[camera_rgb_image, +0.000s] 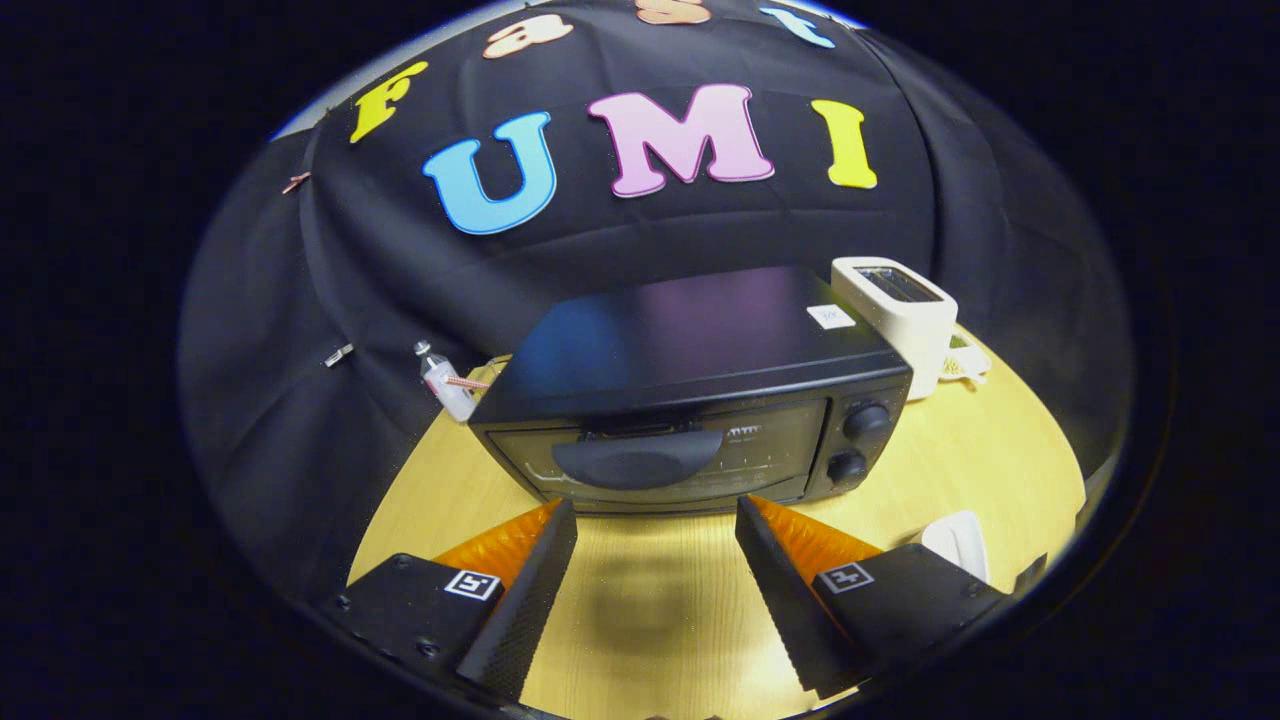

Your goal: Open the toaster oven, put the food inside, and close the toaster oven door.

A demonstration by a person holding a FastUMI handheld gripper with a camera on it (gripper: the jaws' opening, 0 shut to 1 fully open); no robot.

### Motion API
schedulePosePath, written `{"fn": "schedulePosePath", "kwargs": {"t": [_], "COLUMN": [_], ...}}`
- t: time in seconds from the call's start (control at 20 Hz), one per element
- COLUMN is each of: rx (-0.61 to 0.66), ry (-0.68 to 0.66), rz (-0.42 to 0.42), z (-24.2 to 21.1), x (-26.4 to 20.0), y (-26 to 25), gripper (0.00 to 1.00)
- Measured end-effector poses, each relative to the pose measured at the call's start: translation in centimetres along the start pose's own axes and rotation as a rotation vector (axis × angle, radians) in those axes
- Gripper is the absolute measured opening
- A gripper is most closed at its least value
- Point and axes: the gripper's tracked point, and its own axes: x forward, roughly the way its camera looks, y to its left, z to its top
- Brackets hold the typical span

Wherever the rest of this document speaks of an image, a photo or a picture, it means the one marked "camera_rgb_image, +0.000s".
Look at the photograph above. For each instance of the striped straw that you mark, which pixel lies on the striped straw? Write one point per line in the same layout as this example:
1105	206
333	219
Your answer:
470	382

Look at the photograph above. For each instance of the black toaster oven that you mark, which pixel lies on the black toaster oven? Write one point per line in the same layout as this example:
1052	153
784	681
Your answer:
700	330

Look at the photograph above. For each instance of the white bread toaster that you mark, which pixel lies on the white bread toaster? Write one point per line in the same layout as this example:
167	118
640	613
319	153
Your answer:
910	330

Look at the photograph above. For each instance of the copper clip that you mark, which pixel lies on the copper clip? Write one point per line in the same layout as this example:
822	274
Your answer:
296	183

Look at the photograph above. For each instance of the white divided dish with beans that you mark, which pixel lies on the white divided dish with beans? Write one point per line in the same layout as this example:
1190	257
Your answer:
970	366

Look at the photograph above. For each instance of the clear bottle with red label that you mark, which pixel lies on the clear bottle with red label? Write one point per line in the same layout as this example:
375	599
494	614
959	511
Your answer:
445	388

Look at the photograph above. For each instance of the white rectangular plate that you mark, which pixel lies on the white rectangular plate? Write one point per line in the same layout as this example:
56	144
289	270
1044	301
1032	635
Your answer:
960	540

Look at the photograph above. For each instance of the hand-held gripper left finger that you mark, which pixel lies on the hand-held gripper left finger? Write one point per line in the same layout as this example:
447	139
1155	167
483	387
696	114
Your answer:
525	610

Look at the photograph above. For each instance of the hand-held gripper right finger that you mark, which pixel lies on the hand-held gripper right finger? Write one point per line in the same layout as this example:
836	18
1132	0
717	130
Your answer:
785	600

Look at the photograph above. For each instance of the silver clip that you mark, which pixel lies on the silver clip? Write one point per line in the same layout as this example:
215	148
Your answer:
338	355

